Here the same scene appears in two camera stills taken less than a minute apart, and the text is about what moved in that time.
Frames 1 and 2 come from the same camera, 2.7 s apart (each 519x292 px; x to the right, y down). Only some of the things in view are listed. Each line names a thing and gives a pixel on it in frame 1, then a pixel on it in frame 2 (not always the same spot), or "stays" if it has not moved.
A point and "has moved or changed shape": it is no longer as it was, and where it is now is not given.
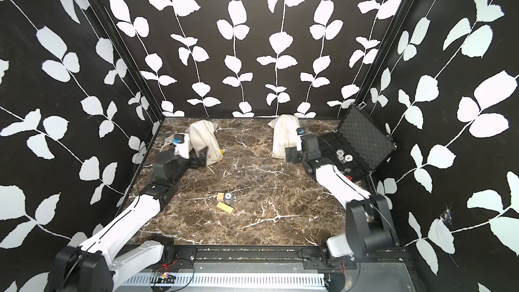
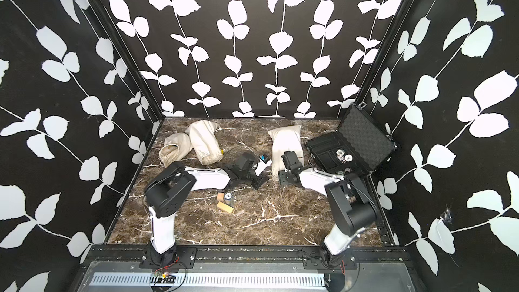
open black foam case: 361,142 stays
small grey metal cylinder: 229,199 stays
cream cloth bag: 285,134 has moved or changed shape
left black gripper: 202,159 -> 259,180
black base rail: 369,257 stays
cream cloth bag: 202,134 stays
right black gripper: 292,151 -> 282,176
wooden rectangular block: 223,206 stays
